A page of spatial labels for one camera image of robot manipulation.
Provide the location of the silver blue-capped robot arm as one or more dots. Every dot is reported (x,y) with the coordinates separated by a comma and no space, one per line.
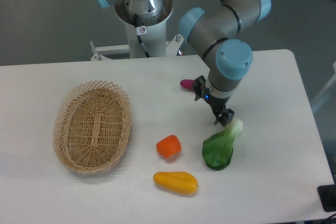
(211,36)

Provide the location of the yellow mango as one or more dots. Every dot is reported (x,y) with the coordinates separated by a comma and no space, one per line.
(178,182)

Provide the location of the black device at table edge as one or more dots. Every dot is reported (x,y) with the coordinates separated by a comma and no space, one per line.
(327,197)

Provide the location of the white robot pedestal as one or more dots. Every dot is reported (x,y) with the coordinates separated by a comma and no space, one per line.
(145,25)

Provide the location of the woven wicker basket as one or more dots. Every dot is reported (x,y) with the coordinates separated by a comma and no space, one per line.
(92,127)

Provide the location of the orange carrot piece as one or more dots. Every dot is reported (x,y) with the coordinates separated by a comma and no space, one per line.
(168,146)

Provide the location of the green bok choy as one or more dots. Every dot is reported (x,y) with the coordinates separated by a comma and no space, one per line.
(218,149)

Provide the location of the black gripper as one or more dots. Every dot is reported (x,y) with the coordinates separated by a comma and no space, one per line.
(217,102)

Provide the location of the purple sweet potato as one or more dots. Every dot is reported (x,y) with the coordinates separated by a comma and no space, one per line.
(187,84)

